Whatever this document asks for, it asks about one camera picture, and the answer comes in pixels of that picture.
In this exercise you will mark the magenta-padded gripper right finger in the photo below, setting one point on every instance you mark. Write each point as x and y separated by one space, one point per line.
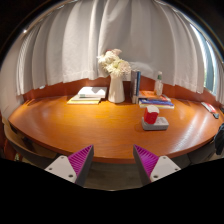
163 167

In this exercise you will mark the black backpack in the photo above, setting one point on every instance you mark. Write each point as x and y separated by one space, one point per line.
220 140

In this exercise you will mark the white book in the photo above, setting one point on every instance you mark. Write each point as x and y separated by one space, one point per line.
92 91

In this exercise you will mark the white flower bouquet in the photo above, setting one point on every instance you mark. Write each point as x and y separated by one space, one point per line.
115 65

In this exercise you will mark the white curtain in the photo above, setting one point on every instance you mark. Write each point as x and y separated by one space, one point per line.
83 40

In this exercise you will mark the dark chair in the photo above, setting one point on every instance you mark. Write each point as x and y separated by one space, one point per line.
33 156

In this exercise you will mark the red and white charger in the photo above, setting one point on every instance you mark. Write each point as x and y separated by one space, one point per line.
151 115

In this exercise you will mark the small dark object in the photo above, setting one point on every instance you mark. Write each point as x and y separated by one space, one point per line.
216 115

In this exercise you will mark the white ceramic vase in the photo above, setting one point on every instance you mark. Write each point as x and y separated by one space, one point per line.
116 90

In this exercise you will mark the clear bottle green cap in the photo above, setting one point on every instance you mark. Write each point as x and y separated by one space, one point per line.
158 86

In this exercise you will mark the yellow book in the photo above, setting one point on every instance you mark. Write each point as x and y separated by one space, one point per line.
78 101

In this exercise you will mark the window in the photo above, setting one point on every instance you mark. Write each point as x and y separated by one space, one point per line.
209 66

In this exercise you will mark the red booklet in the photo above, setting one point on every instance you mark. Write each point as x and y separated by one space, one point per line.
208 107

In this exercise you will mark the orange book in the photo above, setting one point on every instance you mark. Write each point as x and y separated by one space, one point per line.
150 95

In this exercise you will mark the grey upright book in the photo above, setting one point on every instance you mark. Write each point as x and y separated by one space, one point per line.
133 86

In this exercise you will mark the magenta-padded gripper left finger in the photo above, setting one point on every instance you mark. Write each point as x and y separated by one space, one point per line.
63 166

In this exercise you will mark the blue flat book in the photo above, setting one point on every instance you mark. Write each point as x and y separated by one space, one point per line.
155 103

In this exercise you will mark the grey white power strip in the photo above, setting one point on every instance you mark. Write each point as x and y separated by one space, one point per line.
161 124

